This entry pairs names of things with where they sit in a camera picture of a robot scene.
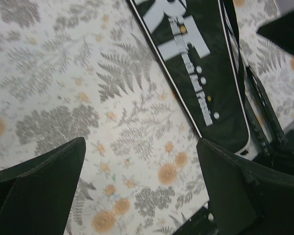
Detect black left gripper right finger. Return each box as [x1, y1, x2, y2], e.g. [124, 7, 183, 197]
[196, 138, 294, 235]

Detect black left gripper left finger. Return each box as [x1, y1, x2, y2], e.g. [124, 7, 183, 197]
[0, 137, 86, 235]

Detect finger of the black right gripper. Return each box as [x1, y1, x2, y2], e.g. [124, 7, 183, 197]
[257, 10, 294, 55]

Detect black racket cover bag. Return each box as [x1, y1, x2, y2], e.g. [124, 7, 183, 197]
[127, 0, 251, 154]

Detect black badminton racket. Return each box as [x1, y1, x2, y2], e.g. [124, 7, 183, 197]
[245, 67, 288, 159]

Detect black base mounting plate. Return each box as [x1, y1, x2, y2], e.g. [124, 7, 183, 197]
[173, 207, 219, 235]

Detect floral tablecloth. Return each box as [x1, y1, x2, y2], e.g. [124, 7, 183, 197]
[0, 0, 294, 235]

